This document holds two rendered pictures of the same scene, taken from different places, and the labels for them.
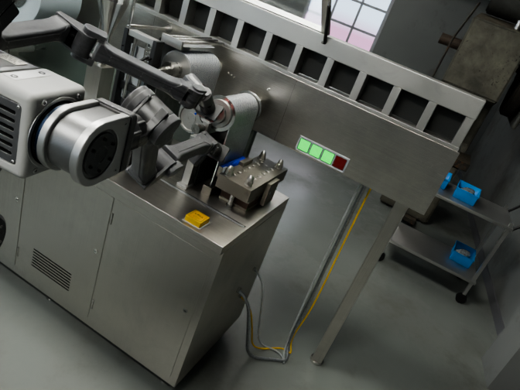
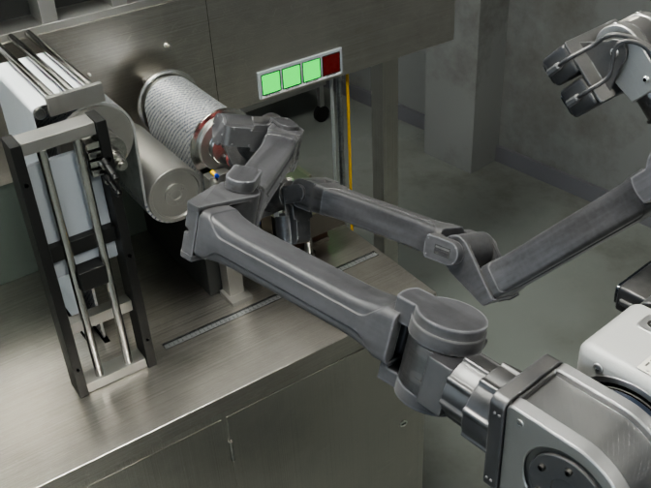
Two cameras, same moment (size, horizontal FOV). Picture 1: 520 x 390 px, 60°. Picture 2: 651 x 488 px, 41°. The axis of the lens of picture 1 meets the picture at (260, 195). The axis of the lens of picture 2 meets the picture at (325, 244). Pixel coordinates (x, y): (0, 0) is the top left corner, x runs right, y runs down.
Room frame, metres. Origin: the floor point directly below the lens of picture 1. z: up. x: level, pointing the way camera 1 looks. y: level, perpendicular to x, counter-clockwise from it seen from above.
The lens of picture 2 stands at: (0.62, 1.34, 2.06)
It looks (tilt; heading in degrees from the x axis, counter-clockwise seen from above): 34 degrees down; 310
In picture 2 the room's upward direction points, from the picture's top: 3 degrees counter-clockwise
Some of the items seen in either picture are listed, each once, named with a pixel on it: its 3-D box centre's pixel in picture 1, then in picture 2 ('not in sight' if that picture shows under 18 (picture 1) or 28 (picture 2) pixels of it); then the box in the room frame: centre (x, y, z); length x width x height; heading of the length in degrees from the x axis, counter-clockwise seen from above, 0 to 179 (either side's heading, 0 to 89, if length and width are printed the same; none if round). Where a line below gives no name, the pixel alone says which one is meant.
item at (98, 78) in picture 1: (101, 60); not in sight; (2.09, 0.93, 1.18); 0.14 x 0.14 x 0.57
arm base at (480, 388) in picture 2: not in sight; (495, 405); (0.89, 0.79, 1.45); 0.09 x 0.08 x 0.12; 80
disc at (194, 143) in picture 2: (219, 113); (223, 142); (1.77, 0.27, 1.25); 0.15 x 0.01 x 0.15; 73
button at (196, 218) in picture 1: (197, 218); not in sight; (1.50, 0.19, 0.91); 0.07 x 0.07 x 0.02; 73
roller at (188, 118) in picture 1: (206, 114); (149, 170); (1.92, 0.35, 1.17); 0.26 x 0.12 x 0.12; 163
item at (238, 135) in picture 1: (235, 144); not in sight; (1.87, 0.18, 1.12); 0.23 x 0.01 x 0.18; 163
